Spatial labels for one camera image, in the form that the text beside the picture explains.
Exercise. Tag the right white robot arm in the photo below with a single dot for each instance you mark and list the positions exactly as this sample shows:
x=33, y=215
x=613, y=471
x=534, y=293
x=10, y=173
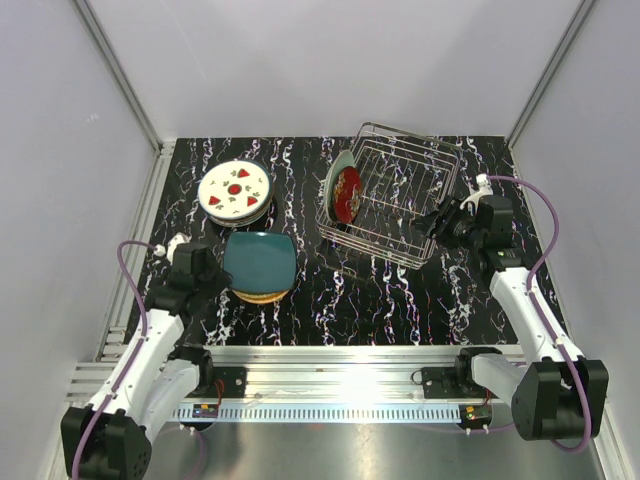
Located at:
x=559, y=394

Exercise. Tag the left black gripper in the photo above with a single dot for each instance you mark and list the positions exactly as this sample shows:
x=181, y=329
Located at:
x=222, y=278

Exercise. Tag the yellow woven pattern plate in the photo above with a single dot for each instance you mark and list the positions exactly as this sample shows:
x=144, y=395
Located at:
x=260, y=297

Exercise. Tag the mint green flower plate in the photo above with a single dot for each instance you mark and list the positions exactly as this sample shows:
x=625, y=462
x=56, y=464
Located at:
x=344, y=159

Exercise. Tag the red floral plate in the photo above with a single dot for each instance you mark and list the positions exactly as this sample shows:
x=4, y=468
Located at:
x=346, y=195

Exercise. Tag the metal wire dish rack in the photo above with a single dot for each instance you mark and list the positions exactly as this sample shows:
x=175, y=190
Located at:
x=404, y=175

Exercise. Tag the white slotted cable duct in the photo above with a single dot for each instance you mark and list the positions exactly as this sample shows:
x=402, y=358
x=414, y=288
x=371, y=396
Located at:
x=421, y=413

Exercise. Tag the small circuit board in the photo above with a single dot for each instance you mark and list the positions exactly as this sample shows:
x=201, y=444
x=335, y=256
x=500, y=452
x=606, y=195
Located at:
x=479, y=414
x=207, y=411

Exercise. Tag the left small circuit board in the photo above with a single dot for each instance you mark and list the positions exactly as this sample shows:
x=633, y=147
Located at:
x=207, y=411

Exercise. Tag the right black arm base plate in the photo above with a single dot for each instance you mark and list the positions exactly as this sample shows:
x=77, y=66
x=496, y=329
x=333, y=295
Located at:
x=440, y=383

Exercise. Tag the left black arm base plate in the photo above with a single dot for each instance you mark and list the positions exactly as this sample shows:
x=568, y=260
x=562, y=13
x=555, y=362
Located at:
x=229, y=381

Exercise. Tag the right aluminium frame post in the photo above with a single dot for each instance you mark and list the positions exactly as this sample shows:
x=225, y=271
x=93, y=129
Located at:
x=560, y=53

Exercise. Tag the teal square plate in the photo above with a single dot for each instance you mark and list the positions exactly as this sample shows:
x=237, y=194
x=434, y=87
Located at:
x=260, y=262

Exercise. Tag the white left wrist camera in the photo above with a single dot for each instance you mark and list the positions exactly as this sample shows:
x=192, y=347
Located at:
x=168, y=251

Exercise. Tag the aluminium frame post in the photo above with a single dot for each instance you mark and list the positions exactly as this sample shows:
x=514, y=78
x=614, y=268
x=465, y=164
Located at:
x=104, y=46
x=560, y=53

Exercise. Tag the white watermelon pattern plate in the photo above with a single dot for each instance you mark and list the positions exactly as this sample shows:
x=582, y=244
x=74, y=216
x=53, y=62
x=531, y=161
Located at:
x=235, y=189

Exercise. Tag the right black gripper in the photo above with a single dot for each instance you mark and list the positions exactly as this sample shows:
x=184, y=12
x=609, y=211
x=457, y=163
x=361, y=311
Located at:
x=429, y=224

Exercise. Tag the left aluminium frame post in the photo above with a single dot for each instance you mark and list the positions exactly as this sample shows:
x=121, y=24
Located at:
x=104, y=46

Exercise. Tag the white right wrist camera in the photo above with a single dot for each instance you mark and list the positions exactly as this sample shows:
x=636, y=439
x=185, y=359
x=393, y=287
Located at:
x=477, y=192

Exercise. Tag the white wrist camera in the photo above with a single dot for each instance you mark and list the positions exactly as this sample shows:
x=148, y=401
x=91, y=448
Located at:
x=477, y=192
x=168, y=251

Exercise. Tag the aluminium mounting rail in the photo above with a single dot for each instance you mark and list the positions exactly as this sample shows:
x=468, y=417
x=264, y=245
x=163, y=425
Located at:
x=330, y=374

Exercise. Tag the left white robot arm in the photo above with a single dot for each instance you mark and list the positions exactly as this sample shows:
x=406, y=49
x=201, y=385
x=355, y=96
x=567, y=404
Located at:
x=112, y=436

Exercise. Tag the right small circuit board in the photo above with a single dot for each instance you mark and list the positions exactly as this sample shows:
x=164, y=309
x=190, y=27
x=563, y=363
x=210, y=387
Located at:
x=479, y=414

